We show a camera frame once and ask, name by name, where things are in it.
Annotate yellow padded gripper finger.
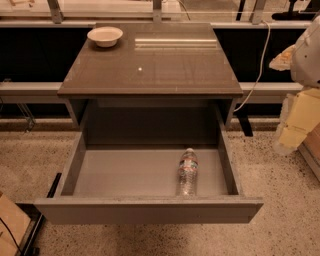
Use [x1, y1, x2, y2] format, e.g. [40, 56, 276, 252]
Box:
[269, 45, 295, 71]
[273, 88, 320, 155]

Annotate clear plastic water bottle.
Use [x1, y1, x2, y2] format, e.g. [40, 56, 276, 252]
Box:
[177, 148, 198, 196]

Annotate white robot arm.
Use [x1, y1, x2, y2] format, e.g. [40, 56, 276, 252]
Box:
[269, 16, 320, 155]

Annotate grey cabinet with counter top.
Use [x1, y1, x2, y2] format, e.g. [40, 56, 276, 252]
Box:
[58, 23, 242, 146]

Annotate grey open top drawer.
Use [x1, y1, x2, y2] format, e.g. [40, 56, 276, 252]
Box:
[34, 131, 263, 224]

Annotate cardboard box at right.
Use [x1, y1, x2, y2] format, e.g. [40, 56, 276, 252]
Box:
[299, 124, 320, 181]

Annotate cardboard box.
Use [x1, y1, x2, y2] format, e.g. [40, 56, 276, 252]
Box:
[299, 124, 320, 181]
[0, 193, 31, 256]

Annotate white paper bowl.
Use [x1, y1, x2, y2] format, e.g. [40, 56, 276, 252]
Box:
[87, 27, 123, 48]

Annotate cardboard box at left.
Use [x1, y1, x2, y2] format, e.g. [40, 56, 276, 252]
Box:
[0, 193, 31, 256]

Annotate white cable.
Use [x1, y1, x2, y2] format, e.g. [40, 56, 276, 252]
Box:
[233, 20, 272, 113]

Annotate metal frame railing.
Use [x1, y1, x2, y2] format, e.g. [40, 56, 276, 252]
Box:
[0, 0, 320, 124]

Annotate black metal floor rail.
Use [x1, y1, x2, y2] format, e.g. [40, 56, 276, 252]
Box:
[15, 172, 63, 256]

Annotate black cable at left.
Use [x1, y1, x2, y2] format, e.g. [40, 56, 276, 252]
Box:
[0, 217, 24, 256]

